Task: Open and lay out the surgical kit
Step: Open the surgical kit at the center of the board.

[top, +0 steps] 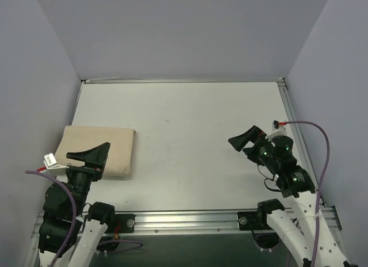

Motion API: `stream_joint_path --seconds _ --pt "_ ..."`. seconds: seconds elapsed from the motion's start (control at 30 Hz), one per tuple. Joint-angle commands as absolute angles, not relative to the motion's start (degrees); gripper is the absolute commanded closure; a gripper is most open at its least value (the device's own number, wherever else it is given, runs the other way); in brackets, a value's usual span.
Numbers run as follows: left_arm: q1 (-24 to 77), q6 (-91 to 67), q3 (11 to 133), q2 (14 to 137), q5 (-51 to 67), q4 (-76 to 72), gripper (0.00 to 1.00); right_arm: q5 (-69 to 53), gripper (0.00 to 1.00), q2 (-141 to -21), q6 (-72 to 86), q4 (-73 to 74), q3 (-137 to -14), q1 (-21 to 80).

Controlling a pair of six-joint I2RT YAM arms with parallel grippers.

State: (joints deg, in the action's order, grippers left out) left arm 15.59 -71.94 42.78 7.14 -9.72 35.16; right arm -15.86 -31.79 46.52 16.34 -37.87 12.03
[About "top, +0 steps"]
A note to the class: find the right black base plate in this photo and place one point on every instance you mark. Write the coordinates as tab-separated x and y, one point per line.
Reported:
248	220

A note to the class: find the aluminium front rail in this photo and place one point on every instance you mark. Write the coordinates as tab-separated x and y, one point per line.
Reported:
186	222

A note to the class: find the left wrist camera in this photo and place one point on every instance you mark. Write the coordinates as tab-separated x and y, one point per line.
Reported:
52	167

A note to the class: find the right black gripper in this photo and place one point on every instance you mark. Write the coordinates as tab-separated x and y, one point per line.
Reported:
253	148

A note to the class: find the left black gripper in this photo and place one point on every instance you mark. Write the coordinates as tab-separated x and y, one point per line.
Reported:
87	167

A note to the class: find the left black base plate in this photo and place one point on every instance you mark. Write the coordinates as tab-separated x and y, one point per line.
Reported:
123	223

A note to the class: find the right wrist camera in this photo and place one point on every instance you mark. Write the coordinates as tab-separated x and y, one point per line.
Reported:
278	130

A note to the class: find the beige cloth wrap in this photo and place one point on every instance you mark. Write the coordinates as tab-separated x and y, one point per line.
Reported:
81	138

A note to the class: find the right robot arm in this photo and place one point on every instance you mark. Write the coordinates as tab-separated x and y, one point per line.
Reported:
297	220

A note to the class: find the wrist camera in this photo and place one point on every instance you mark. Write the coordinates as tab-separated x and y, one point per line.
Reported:
278	130
52	167

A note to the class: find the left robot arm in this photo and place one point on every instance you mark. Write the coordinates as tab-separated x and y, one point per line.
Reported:
63	239

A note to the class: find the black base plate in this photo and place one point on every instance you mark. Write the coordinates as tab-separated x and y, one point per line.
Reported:
123	223
248	220

